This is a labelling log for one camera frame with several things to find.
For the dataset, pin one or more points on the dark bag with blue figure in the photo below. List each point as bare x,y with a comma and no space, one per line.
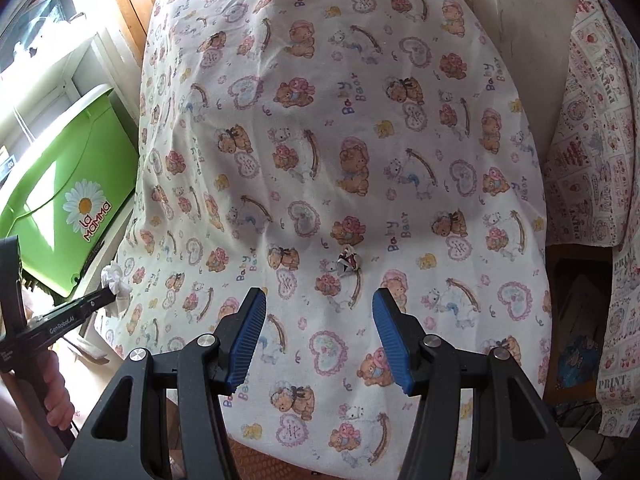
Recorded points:
580,355

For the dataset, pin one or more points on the white object with drawings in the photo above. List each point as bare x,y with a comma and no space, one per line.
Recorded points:
585,460

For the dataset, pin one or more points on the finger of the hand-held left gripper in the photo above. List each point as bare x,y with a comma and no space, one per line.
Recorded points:
95,302

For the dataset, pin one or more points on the small foil wrapper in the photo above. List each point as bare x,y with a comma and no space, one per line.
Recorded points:
348,261

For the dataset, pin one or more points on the person's left hand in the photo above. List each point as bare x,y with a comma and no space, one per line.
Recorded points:
57,390

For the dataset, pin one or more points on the bear printed white cloth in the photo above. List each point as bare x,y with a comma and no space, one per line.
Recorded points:
350,85

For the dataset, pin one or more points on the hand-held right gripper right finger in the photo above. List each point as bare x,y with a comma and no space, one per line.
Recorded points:
395,345

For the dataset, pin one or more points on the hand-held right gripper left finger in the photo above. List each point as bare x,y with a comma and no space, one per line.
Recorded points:
247,340

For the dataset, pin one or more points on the patchwork printed cloth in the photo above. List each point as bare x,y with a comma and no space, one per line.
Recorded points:
595,120

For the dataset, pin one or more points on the white window frame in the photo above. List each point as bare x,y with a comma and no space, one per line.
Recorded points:
75,60

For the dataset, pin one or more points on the green plastic box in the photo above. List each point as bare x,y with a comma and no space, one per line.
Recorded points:
55,175

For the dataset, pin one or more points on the white tissue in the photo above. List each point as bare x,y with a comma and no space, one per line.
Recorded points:
117,285

